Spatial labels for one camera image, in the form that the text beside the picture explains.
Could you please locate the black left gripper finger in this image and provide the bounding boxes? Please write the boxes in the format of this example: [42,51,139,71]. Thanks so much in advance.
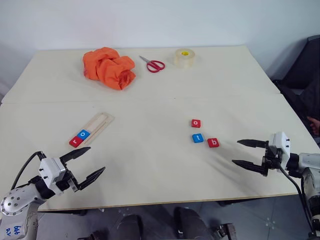
[59,146,92,165]
[76,166,106,192]

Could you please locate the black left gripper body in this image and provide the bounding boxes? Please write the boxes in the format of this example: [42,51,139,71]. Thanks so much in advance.
[56,161,81,193]

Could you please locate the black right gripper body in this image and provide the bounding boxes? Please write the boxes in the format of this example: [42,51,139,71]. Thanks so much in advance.
[261,141,283,178]

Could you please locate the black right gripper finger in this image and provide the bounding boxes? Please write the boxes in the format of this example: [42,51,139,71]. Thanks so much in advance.
[231,159,266,176]
[236,139,270,150]

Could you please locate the red letter tile r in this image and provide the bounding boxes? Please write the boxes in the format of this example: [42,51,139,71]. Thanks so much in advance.
[68,136,85,148]

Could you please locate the blue letter tile o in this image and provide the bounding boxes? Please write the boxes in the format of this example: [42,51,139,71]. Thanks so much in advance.
[76,129,91,141]

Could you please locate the red letter tile b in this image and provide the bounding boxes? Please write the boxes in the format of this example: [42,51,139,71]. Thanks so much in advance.
[207,137,221,149]

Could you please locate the wooden letter tray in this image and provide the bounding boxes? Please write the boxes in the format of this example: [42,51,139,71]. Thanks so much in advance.
[70,112,116,148]

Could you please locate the blue letter tile t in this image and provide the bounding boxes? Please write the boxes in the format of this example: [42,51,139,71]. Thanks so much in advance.
[191,133,205,144]

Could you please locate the bystander hand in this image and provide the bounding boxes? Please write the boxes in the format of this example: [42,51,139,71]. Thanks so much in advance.
[306,116,320,137]

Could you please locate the black caster wheel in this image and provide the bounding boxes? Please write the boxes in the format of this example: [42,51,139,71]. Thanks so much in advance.
[212,222,236,238]

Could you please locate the black chair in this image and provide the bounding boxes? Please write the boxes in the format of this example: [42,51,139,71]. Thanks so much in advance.
[272,34,320,141]

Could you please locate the dark rounded shape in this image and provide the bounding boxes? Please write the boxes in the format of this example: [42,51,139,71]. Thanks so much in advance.
[173,206,211,240]

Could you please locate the crumpled orange cloth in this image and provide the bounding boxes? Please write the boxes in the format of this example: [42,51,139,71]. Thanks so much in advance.
[82,47,137,91]

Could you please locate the clear packing tape roll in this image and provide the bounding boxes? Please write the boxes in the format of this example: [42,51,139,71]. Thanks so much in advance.
[174,47,196,70]

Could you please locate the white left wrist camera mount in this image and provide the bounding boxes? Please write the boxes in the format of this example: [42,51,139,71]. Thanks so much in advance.
[39,157,68,197]

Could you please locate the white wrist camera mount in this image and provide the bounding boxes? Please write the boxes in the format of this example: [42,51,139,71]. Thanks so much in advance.
[268,131,292,173]
[39,157,68,197]

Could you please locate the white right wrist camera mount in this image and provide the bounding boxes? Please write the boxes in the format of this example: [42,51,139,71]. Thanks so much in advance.
[268,131,292,173]

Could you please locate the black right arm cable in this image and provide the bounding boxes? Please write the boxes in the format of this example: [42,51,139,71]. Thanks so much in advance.
[278,166,316,236]

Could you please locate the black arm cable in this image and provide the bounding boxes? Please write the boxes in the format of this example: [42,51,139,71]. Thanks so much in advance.
[278,166,316,236]
[11,151,47,191]

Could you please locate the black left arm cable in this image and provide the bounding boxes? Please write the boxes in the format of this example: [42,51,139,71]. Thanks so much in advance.
[11,151,47,191]

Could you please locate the red handled scissors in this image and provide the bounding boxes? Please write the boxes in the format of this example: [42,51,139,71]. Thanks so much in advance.
[139,55,166,74]

